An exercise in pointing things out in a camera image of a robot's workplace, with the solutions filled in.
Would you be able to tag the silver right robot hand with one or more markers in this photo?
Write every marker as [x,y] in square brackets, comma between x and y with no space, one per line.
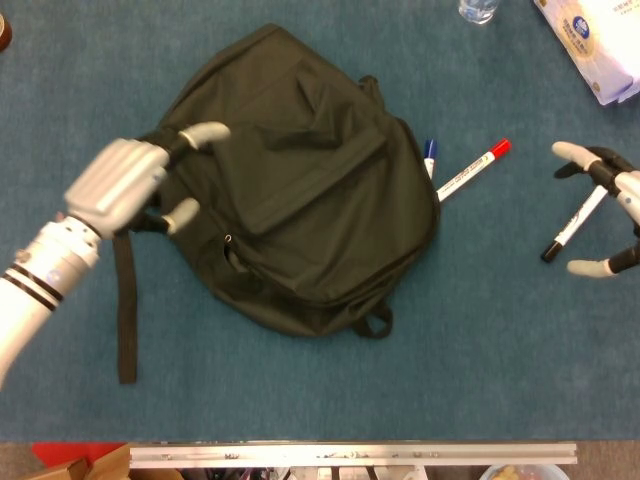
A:
[575,152]

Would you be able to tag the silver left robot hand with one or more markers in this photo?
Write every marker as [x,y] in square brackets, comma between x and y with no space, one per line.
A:
[115,185]

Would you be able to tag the black fabric backpack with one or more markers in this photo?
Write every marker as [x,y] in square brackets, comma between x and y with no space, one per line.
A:
[310,200]

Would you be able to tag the white marker with black cap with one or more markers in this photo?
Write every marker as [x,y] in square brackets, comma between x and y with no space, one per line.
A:
[575,225]

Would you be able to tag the white marker with red cap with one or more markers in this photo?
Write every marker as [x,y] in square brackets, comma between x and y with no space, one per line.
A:
[475,167]

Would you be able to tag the white tissue pack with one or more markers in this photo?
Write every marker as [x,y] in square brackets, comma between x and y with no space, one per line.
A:
[600,50]

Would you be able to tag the white marker with blue cap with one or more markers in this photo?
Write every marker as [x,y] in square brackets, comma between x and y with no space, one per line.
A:
[430,152]

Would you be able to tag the clear plastic water bottle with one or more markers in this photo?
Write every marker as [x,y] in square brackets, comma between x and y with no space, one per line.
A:
[479,10]

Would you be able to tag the red object under table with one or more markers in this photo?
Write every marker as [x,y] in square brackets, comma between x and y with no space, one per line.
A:
[65,450]

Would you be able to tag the brown cardboard box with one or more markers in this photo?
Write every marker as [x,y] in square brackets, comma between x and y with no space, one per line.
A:
[105,467]

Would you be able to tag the blue felt table cloth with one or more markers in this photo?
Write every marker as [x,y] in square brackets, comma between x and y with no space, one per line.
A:
[300,400]

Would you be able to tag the light blue plastic bowl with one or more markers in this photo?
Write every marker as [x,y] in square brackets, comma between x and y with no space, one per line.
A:
[520,474]

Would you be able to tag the aluminium profile rail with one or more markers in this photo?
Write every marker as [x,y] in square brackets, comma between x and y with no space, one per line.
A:
[350,455]

